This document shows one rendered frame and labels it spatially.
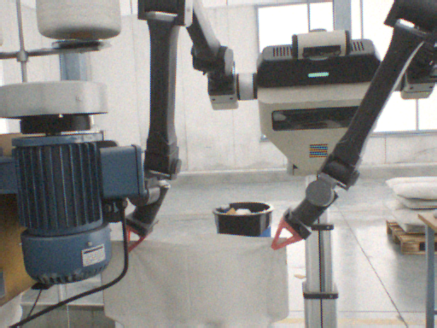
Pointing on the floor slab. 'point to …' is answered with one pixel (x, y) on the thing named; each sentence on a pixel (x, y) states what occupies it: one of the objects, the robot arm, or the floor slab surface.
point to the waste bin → (263, 227)
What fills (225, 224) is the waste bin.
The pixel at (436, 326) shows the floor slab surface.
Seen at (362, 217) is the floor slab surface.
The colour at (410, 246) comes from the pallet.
